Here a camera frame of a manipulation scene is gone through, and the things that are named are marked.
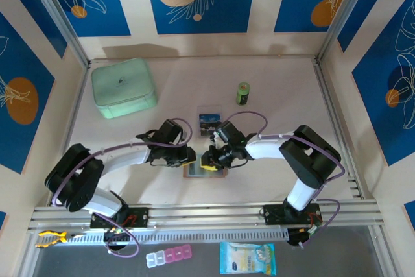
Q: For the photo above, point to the pink leather card holder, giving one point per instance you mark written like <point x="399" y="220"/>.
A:
<point x="194" y="171"/>

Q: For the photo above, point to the dark VIP card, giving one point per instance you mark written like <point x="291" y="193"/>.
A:
<point x="206" y="132"/>

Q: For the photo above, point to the blue printed card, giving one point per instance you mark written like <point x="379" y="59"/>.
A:
<point x="210" y="117"/>

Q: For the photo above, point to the dark printed card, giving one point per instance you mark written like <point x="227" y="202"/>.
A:
<point x="206" y="125"/>

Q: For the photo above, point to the clear plastic box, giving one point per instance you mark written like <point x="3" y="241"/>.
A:
<point x="209" y="109"/>

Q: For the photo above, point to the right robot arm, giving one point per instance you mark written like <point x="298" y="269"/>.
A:
<point x="311" y="157"/>

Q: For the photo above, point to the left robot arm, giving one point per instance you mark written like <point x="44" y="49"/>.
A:
<point x="126" y="157"/>

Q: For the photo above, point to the green battery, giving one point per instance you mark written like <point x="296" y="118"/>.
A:
<point x="242" y="93"/>

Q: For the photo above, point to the mint green zip case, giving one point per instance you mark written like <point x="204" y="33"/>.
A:
<point x="120" y="85"/>

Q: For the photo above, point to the pink white pill organizer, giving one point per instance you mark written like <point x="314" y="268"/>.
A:
<point x="168" y="255"/>

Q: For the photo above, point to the blue snack packet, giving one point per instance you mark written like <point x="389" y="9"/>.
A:
<point x="248" y="258"/>

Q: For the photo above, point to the yellow black pliers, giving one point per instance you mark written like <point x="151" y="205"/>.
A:
<point x="52" y="238"/>

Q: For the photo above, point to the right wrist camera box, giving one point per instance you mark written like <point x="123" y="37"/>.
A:
<point x="217" y="137"/>

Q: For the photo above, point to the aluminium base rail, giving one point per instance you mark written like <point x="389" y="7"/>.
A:
<point x="207" y="217"/>

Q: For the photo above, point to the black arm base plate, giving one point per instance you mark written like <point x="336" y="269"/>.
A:
<point x="275" y="215"/>
<point x="139" y="217"/>

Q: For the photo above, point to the black under-rail bracket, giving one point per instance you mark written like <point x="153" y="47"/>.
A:
<point x="296" y="238"/>
<point x="116" y="239"/>

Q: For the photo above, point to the aluminium side rail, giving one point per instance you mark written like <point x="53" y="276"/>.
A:
<point x="323" y="79"/>

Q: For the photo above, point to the aluminium frame post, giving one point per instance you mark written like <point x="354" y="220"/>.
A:
<point x="58" y="14"/>
<point x="342" y="14"/>

